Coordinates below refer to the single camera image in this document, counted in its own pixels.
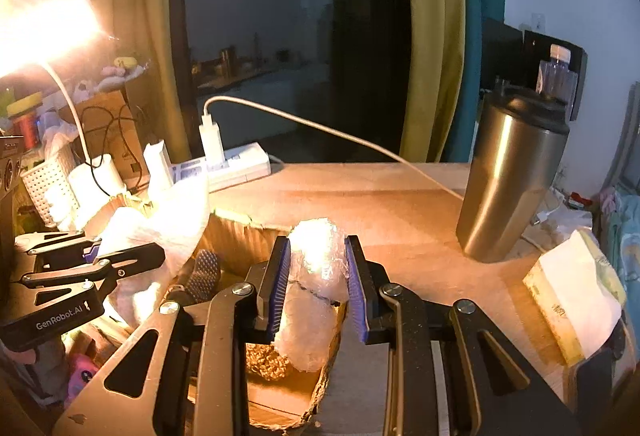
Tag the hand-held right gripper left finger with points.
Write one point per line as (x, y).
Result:
(280, 288)

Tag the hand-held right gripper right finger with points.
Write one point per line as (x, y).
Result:
(356, 288)

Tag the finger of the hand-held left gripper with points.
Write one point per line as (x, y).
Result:
(55, 246)
(115, 263)

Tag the white bubble wrap roll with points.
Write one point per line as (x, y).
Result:
(312, 281)

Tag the white fluffy cloth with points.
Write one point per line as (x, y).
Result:
(160, 226)

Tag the cardboard box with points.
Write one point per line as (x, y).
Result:
(225, 241)

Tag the brown plush toy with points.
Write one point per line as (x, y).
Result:
(267, 361)

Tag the grey dotted sock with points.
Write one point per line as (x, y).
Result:
(204, 273)

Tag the pale purple soft bundle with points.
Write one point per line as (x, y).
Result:
(107, 76)

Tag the white woven plastic basket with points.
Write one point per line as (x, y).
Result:
(47, 186)

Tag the pink plush toy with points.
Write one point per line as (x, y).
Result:
(82, 373)

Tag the small white adapter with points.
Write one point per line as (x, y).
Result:
(159, 169)

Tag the red jar with yellow lid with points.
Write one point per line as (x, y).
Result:
(25, 124)

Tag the brown paper bag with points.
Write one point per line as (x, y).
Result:
(110, 131)

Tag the white power strip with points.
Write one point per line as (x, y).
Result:
(230, 164)

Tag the white plug-in charger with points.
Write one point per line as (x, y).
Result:
(211, 141)

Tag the steel tumbler with black lid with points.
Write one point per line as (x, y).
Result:
(507, 176)

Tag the pack of white tissues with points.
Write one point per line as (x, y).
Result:
(575, 291)

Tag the white desk lamp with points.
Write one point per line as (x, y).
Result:
(60, 16)

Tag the yellow curtain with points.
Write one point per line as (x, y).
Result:
(135, 26)
(435, 36)

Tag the light blue printed blanket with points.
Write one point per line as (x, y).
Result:
(620, 226)

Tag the dark window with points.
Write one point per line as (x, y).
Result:
(300, 16)

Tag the black monitor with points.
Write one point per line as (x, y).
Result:
(525, 61)

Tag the clear plastic water bottle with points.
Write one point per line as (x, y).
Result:
(556, 76)

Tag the teal curtain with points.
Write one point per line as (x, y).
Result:
(487, 16)

